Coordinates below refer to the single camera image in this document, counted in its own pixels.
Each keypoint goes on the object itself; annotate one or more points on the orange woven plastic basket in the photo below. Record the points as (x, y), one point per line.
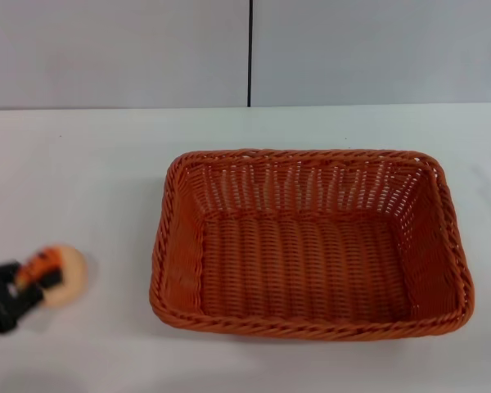
(311, 245)

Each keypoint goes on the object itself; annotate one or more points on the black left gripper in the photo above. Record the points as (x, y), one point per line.
(8, 303)

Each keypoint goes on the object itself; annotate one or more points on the round bun with orange topping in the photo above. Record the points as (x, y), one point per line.
(67, 270)

